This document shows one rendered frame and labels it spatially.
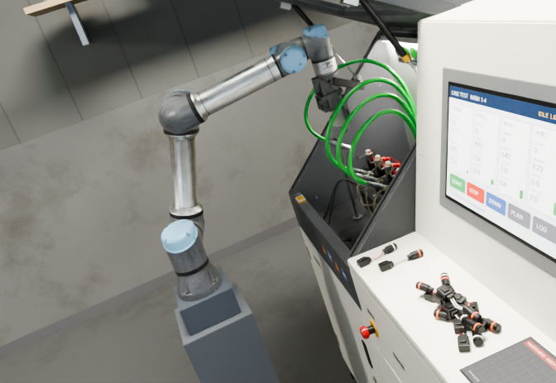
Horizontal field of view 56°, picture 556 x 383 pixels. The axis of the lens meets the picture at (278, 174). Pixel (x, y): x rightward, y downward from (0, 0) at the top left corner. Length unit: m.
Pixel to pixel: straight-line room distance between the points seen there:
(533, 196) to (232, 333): 1.07
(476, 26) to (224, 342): 1.21
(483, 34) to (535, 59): 0.17
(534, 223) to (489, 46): 0.37
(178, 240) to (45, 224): 2.17
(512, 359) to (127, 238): 3.04
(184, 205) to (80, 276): 2.19
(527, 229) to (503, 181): 0.11
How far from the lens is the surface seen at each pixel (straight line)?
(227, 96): 1.55
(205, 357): 1.82
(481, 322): 1.20
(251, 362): 1.87
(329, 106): 1.71
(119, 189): 3.69
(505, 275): 1.24
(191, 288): 1.75
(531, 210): 1.12
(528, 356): 1.14
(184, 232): 1.69
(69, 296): 3.97
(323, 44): 1.68
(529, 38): 1.09
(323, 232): 1.77
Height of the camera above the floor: 1.76
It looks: 20 degrees down
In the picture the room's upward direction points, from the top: 18 degrees counter-clockwise
